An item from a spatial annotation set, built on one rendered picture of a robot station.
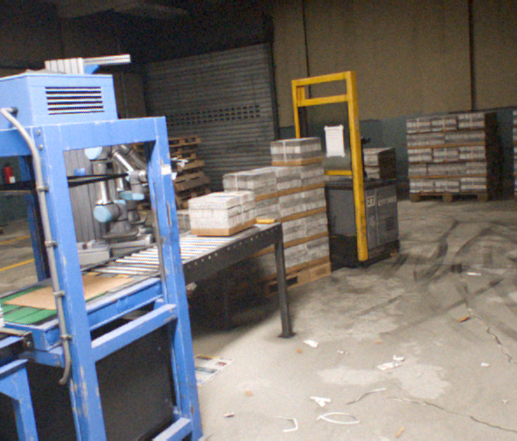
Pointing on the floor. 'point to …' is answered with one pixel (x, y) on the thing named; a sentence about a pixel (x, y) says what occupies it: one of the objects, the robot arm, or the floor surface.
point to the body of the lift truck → (385, 213)
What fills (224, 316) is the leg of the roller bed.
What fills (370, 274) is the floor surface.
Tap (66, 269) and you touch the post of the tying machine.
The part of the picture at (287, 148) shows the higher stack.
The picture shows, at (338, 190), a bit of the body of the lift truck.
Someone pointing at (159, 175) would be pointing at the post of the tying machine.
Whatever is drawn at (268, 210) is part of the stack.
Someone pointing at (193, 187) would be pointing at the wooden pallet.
